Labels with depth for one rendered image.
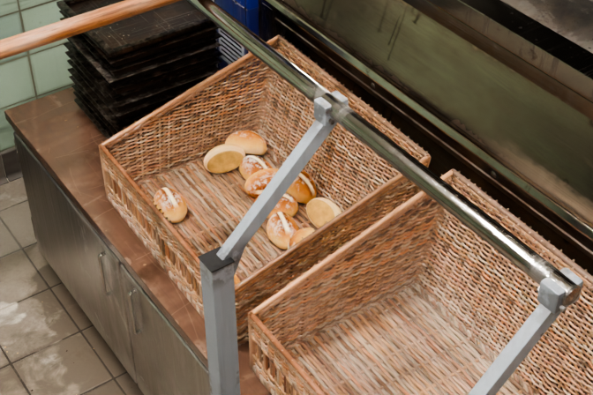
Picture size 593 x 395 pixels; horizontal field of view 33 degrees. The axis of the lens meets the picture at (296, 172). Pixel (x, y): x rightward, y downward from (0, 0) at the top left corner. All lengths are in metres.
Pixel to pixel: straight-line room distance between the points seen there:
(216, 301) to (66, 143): 0.97
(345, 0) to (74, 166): 0.77
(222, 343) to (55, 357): 1.13
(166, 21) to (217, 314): 0.91
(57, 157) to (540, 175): 1.19
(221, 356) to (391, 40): 0.72
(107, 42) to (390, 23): 0.66
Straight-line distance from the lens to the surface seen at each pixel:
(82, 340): 2.81
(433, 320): 2.02
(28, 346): 2.83
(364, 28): 2.07
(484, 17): 1.79
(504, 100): 1.83
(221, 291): 1.62
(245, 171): 2.29
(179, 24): 2.35
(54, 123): 2.58
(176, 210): 2.19
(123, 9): 1.76
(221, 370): 1.76
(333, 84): 2.18
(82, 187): 2.36
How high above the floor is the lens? 2.05
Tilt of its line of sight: 39 degrees down
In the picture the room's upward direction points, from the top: straight up
